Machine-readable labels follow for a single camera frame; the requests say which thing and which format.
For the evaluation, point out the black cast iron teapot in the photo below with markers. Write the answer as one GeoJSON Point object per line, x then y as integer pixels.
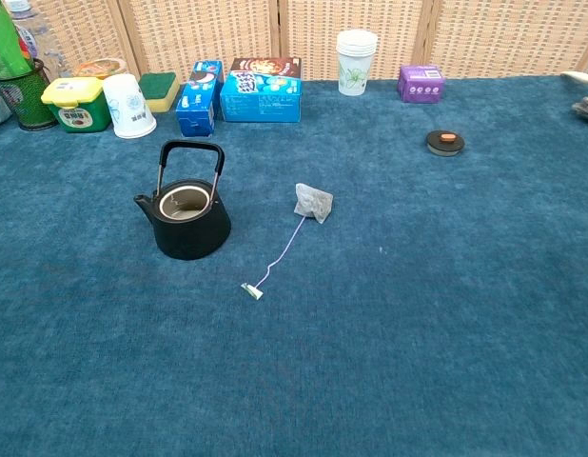
{"type": "Point", "coordinates": [189, 238]}

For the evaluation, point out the black teapot lid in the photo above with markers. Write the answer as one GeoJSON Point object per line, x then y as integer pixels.
{"type": "Point", "coordinates": [445, 145]}

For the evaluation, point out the blue table carpet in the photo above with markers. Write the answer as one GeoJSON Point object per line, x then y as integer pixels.
{"type": "Point", "coordinates": [370, 309]}

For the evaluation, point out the blue chocolate cookie box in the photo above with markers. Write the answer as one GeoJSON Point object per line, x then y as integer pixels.
{"type": "Point", "coordinates": [260, 100]}

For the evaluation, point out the blue Oreo box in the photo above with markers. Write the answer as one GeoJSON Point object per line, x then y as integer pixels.
{"type": "Point", "coordinates": [196, 109]}

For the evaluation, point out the stacked white floral paper cups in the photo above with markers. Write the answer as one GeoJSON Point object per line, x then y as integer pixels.
{"type": "Point", "coordinates": [355, 66]}

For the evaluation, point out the purple small box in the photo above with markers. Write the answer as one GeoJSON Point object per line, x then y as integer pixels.
{"type": "Point", "coordinates": [420, 85]}

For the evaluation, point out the green yellow sponge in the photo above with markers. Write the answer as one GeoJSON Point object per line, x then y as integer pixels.
{"type": "Point", "coordinates": [158, 88]}

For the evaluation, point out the upturned white paper cup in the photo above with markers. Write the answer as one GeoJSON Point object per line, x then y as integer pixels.
{"type": "Point", "coordinates": [130, 109]}

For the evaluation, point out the woven folding screen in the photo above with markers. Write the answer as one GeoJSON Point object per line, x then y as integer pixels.
{"type": "Point", "coordinates": [203, 33]}

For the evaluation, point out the green tub yellow lid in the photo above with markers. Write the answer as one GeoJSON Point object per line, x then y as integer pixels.
{"type": "Point", "coordinates": [77, 107]}

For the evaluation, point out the round instant noodle bowl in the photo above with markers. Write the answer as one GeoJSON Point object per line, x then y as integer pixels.
{"type": "Point", "coordinates": [101, 67]}

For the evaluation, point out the black mesh pen holder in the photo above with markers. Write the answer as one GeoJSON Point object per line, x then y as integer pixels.
{"type": "Point", "coordinates": [25, 102]}

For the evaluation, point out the white plastic spoon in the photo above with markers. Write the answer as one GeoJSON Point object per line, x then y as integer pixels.
{"type": "Point", "coordinates": [579, 78]}

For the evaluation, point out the clear water bottle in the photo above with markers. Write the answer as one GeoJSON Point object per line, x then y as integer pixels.
{"type": "Point", "coordinates": [30, 40]}

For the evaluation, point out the green cylinder can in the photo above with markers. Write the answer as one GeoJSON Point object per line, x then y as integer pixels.
{"type": "Point", "coordinates": [4, 43]}

